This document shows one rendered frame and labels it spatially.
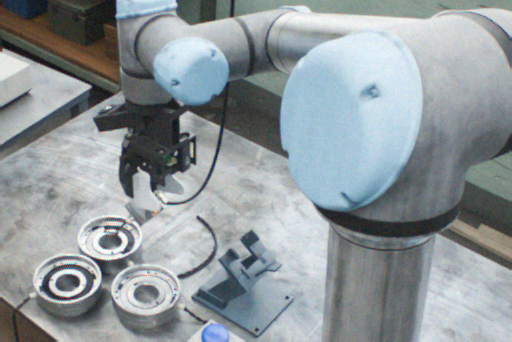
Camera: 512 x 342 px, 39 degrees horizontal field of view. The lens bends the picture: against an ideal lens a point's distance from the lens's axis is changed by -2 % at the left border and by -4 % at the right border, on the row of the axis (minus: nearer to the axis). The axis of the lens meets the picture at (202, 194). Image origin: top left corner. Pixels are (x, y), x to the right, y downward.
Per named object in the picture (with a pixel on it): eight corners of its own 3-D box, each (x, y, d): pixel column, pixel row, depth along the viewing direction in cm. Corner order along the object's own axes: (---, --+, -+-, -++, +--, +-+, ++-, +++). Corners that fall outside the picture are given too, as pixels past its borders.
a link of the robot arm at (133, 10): (129, 6, 86) (104, -17, 92) (134, 87, 92) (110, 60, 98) (189, -6, 88) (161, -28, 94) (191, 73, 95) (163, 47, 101)
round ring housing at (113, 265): (67, 251, 122) (65, 233, 120) (117, 224, 128) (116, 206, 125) (104, 286, 117) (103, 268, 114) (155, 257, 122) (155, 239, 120)
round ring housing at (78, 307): (93, 265, 120) (91, 247, 118) (110, 311, 113) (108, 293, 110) (30, 280, 117) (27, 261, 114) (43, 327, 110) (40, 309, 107)
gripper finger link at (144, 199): (153, 238, 108) (155, 184, 103) (124, 222, 111) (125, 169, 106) (167, 229, 110) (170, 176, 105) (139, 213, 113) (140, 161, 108)
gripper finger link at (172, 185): (179, 220, 112) (173, 174, 106) (150, 205, 115) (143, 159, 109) (192, 209, 113) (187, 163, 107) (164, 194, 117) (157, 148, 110)
